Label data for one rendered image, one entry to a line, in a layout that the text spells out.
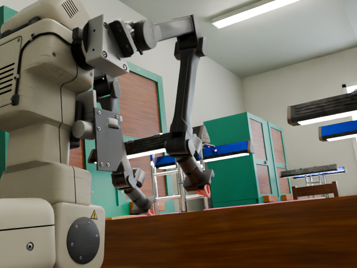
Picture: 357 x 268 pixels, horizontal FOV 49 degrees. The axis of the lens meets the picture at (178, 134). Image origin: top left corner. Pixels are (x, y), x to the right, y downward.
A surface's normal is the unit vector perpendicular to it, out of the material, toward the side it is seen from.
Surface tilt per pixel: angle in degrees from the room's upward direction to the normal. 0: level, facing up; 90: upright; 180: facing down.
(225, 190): 90
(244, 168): 90
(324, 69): 90
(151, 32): 96
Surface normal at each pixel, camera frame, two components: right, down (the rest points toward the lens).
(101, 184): 0.86, -0.18
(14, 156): -0.52, -0.26
